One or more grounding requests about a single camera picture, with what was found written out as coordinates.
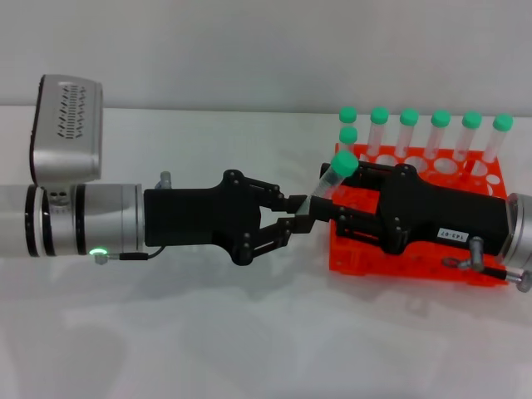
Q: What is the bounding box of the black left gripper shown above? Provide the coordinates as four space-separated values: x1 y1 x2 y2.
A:
143 169 318 266

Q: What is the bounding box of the green-capped clear test tube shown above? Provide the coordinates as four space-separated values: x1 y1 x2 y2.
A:
423 110 451 161
367 106 390 157
480 114 514 165
394 108 420 159
338 106 358 131
452 111 483 163
338 126 359 155
297 150 360 215

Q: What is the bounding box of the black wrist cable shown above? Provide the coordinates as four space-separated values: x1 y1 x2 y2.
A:
94 244 165 266
442 256 532 293

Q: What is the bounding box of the silver right wrist stud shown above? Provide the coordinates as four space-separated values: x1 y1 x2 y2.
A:
469 236 485 271

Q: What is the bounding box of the orange plastic test tube rack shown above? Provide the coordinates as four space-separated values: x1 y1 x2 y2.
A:
328 143 510 288

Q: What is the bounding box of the silver vented wrist camera box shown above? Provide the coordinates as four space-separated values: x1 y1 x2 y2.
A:
28 74 104 185

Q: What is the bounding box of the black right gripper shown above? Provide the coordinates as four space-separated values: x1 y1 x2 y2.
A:
311 162 510 255

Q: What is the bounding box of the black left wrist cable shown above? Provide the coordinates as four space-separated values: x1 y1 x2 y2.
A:
94 244 165 266

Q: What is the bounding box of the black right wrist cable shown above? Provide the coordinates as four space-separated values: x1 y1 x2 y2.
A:
442 256 532 293

